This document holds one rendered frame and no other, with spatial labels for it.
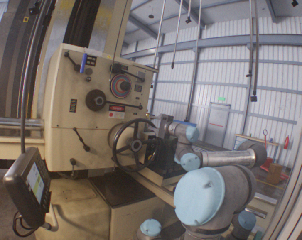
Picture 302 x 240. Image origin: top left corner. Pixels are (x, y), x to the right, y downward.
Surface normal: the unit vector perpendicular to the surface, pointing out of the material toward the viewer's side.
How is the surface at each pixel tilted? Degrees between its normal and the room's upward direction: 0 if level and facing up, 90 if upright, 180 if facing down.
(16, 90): 90
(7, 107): 90
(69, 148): 90
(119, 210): 90
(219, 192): 49
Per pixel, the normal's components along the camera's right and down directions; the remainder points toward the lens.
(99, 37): 0.64, 0.18
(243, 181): 0.40, -0.59
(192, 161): 0.01, 0.10
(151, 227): 0.32, -0.83
